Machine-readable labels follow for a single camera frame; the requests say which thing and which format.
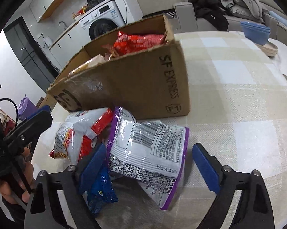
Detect blue oreo cookie pack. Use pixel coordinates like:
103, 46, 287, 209
86, 163, 118, 218

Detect red white noodle snack bag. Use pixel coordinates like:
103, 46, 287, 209
49, 108, 114, 165

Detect purple silver snack bag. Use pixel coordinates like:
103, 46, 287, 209
106, 107, 189, 210

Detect red cone snack bag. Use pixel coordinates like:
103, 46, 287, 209
112, 31, 166, 56

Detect clear cracker pack black label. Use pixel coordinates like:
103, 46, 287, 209
69, 53, 111, 76

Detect person's left hand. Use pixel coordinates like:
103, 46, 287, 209
0, 147, 34, 205

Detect shoe rack with shoes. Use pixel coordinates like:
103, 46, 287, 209
0, 110, 15, 136

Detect black glass door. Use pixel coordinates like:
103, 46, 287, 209
3, 17, 58, 91

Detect brown SF cardboard box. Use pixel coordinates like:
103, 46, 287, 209
47, 15, 190, 119

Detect white front-load washing machine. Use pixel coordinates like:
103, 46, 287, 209
79, 0, 125, 40

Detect beige plates stack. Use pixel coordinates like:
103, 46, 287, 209
255, 41, 278, 57

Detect blue stacked bowls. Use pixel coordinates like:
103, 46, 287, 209
240, 21, 271, 46

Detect grey sofa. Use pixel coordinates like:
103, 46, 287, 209
173, 0, 287, 46

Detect light blue pillow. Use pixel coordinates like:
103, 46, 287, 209
268, 11, 287, 27

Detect black jacket on sofa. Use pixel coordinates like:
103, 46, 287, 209
188, 0, 229, 31

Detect grey clothes pile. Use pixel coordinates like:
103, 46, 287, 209
219, 0, 268, 24

